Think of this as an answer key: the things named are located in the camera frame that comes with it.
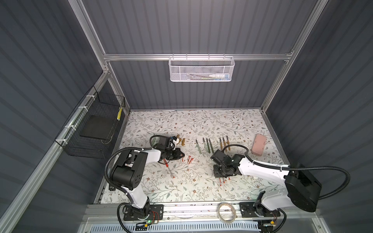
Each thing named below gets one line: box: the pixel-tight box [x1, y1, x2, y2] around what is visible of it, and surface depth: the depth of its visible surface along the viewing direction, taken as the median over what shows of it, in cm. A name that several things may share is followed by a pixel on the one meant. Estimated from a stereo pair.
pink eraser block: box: [251, 133, 267, 157], surface depth 98 cm
